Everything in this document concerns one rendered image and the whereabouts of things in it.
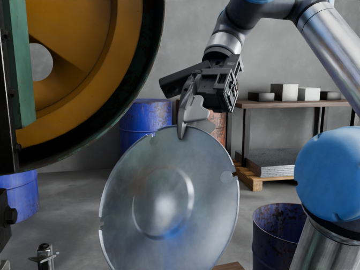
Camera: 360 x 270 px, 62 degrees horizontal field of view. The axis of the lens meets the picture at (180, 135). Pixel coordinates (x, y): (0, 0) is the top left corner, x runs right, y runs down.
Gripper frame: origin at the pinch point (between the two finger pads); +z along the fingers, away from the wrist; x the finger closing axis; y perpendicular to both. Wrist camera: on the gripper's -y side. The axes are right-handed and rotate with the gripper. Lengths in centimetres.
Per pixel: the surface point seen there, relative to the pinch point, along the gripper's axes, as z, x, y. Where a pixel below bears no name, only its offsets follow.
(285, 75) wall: -277, 263, -43
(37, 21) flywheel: -18.2, -15.1, -39.7
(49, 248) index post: 25.2, 9.4, -25.1
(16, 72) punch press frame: 3.8, -19.9, -21.3
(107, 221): 17.4, 5.8, -11.4
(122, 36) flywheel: -22.8, -5.7, -22.3
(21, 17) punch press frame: -6.0, -23.6, -24.9
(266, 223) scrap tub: -26, 121, -3
